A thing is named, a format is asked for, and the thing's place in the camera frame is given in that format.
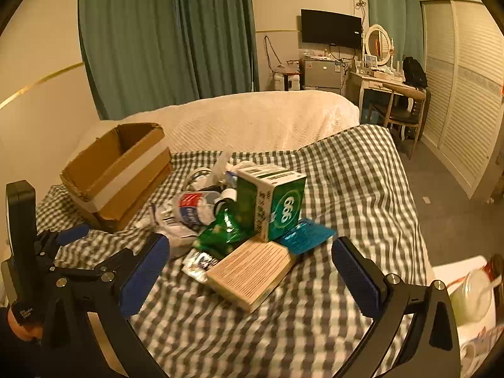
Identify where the person's left hand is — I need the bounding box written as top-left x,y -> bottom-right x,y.
10,311 -> 43,341

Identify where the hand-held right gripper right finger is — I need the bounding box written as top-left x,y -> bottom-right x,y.
331,236 -> 461,378

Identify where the white bottle red blue label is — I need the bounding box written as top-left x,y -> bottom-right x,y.
175,191 -> 221,227

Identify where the narrow green curtain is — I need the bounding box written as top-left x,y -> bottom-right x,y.
363,0 -> 424,64

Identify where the small silver packet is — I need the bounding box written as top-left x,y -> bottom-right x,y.
182,250 -> 219,283

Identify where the wooden chair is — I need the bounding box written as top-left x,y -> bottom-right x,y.
368,83 -> 432,160

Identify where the white side table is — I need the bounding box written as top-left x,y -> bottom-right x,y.
431,255 -> 504,378

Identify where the black wall television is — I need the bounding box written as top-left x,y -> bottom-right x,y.
301,9 -> 363,50

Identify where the white bag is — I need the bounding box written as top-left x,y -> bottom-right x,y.
136,201 -> 198,258

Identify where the blue blister packet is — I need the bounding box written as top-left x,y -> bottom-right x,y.
274,218 -> 336,256

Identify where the white louvred wardrobe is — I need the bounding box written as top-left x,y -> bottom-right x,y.
419,0 -> 504,201

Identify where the black backpack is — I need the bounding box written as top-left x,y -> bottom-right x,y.
402,57 -> 428,89

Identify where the cream blanket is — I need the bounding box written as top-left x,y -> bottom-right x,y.
77,90 -> 361,159

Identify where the brown cardboard box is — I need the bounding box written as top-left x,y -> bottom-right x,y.
60,123 -> 173,232

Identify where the wide green curtain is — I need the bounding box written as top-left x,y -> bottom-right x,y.
77,0 -> 258,121

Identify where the clear plastic bag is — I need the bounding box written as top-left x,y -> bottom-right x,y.
213,150 -> 256,190

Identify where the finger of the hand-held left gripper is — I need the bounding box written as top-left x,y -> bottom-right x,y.
35,224 -> 92,261

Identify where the round white vanity mirror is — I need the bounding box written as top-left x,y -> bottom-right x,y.
364,25 -> 394,67

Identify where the green carton box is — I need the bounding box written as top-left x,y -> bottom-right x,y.
235,164 -> 307,243

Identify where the checked blanket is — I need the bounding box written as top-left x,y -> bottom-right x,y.
35,124 -> 434,378

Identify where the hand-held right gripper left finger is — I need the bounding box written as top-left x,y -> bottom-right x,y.
43,233 -> 171,378

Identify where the green snack bag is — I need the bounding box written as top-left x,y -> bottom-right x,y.
192,201 -> 253,258

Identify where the beige box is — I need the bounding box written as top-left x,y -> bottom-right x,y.
207,239 -> 297,313

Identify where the wooden dressing table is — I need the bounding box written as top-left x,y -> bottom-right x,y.
348,69 -> 428,127

